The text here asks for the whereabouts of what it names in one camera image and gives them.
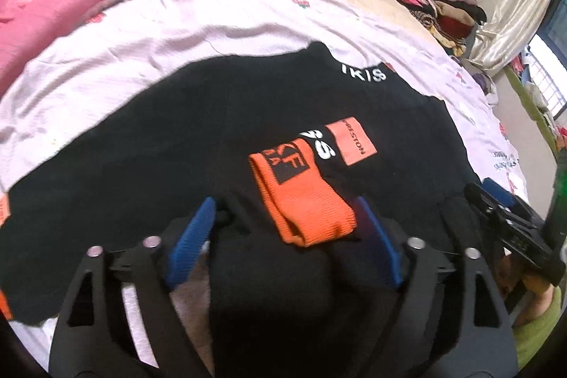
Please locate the black sweatshirt with orange cuffs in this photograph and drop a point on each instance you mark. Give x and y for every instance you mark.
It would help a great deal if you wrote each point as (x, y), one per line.
(284, 146)

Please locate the pile of folded clothes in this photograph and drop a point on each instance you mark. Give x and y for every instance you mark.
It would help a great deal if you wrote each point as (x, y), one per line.
(452, 23)

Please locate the person's right hand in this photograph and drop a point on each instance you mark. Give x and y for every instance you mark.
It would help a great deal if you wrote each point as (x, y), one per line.
(510, 272)

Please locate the lilac strawberry bear bedsheet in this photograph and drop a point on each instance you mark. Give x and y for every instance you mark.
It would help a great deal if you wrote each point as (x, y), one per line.
(119, 318)

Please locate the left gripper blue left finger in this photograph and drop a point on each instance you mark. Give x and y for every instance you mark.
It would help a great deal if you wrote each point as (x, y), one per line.
(183, 256)

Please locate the cream satin curtain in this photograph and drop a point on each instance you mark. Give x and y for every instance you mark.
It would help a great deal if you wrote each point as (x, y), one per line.
(512, 25)

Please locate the dark framed window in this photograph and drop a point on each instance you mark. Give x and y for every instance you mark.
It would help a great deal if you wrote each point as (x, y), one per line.
(547, 60)

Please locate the green window sill ledge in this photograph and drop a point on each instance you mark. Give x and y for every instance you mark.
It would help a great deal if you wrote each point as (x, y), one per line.
(548, 129)

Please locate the green sleeved right forearm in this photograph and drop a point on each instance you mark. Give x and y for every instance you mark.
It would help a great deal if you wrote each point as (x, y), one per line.
(529, 338)

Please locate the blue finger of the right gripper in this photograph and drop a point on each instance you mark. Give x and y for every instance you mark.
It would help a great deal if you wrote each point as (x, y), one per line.
(480, 200)
(498, 192)

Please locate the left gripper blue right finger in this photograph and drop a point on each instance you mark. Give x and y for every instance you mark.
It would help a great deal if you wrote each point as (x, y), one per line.
(382, 249)

